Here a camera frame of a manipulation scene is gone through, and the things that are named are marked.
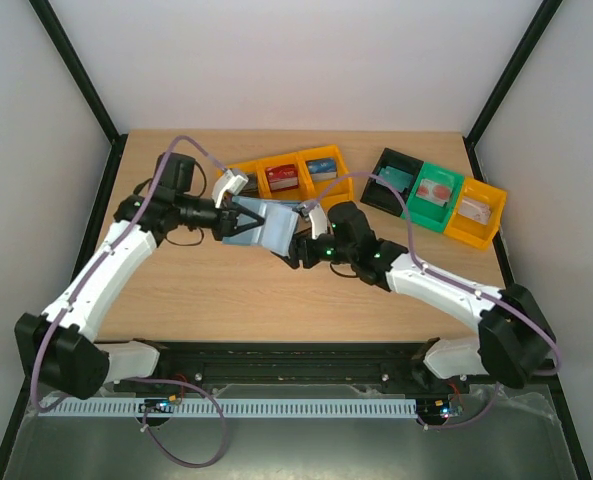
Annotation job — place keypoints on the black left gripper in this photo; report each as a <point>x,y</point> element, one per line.
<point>228,220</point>

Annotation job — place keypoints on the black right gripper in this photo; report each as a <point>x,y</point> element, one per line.
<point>298,248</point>

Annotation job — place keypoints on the blue card holder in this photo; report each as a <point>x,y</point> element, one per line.
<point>281,220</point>

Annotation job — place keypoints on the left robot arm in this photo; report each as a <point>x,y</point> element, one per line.
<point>141,223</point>

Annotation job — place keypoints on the black card stack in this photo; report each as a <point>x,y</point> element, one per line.
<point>251,188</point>

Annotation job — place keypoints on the blue card stack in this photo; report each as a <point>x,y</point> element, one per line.
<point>322,169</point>

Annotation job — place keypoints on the teal card stack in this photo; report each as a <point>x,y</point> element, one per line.
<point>399,179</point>

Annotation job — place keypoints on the red circle card stack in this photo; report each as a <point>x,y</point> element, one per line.
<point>433,192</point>

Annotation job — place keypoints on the yellow bin left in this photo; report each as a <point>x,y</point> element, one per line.
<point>245,167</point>

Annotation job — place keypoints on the green plastic bin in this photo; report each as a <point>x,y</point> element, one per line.
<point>427,214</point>

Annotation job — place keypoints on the yellow bin right group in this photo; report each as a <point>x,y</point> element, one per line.
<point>469,232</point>

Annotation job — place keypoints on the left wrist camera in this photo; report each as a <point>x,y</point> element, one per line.
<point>231,182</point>

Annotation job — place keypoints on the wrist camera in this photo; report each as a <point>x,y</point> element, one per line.
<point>312,211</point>
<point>231,182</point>

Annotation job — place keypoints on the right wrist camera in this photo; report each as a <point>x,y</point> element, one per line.
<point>312,211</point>

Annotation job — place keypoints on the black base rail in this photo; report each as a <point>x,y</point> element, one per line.
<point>296,365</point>

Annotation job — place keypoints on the white slotted cable duct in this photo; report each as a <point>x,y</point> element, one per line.
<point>239,408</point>

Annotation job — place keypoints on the black left frame post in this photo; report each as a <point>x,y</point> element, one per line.
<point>59,38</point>

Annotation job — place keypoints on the black corner frame post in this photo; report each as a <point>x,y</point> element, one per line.
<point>539,23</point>

